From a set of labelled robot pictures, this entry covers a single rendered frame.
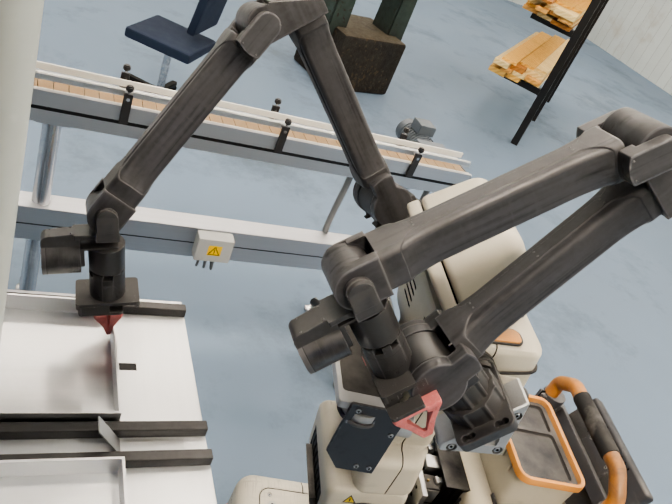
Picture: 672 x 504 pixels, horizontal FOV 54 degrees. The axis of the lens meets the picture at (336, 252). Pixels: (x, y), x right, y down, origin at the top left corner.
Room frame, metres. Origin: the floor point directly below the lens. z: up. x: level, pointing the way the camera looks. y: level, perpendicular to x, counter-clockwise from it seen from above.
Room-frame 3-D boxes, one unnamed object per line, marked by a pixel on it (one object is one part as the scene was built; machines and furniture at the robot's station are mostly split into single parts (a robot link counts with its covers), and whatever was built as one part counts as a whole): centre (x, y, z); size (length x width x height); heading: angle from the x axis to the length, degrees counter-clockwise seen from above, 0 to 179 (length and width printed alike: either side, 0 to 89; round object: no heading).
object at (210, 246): (1.78, 0.38, 0.50); 0.12 x 0.05 x 0.09; 122
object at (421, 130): (2.40, -0.12, 0.90); 0.28 x 0.12 x 0.14; 32
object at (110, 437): (0.67, 0.15, 0.91); 0.14 x 0.03 x 0.06; 121
